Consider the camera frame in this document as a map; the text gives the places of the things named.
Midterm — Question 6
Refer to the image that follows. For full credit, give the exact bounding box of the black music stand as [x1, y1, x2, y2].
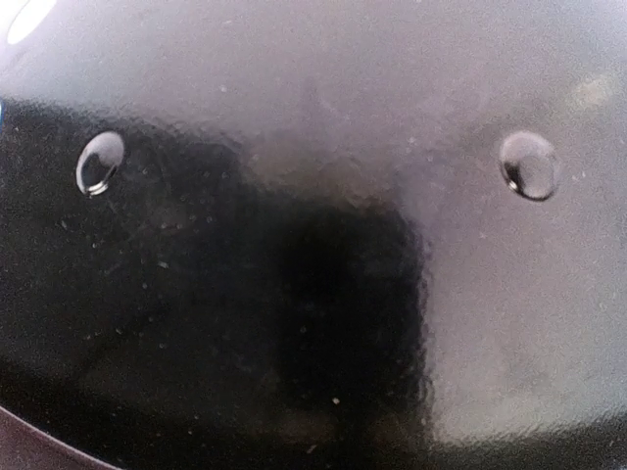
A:
[1, 1, 626, 469]

